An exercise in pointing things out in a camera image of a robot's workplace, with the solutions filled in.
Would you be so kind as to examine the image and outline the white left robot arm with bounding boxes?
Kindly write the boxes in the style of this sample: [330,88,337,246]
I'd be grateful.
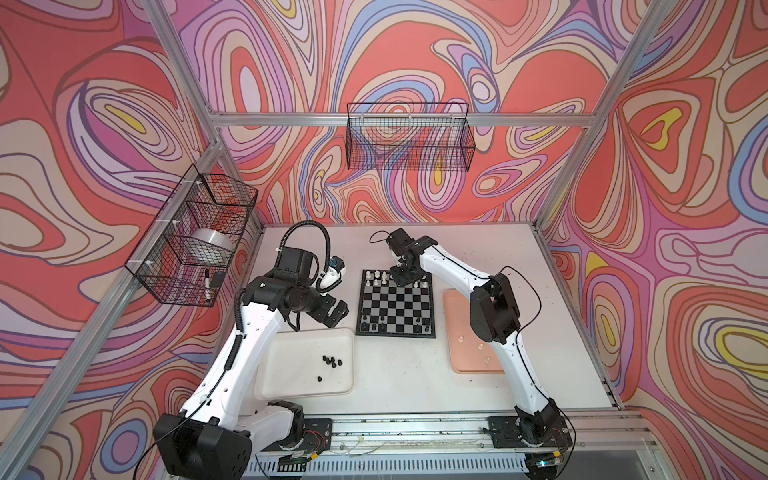
[152,247,349,479]

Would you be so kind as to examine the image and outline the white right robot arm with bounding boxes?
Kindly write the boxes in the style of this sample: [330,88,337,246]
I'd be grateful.
[385,228,575,449]

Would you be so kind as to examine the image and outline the black chess pieces in tray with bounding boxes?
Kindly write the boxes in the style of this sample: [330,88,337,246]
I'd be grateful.
[316,355,345,382]

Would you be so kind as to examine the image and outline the black and grey chessboard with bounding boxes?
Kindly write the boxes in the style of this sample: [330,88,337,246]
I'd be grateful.
[355,269,436,339]

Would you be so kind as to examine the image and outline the white plastic tray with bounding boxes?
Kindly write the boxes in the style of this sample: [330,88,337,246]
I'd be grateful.
[253,328,355,400]

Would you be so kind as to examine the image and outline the pink plastic tray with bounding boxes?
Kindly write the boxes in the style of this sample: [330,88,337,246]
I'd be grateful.
[443,289,504,374]

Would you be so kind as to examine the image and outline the silver tape roll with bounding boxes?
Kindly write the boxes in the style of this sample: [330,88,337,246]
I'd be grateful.
[192,228,235,251]

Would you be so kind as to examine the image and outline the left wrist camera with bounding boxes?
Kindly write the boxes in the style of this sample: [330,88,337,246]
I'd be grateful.
[316,256,346,293]

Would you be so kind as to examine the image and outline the black wire basket left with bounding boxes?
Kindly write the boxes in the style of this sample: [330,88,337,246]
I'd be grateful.
[125,166,258,307]

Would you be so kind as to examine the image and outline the black wire basket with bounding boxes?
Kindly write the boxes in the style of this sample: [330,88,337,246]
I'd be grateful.
[125,166,258,307]
[345,100,476,172]

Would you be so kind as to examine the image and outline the black wire basket back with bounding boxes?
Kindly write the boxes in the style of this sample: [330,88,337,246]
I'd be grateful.
[345,100,476,172]

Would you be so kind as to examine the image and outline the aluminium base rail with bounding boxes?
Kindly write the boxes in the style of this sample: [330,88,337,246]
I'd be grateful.
[257,410,655,457]

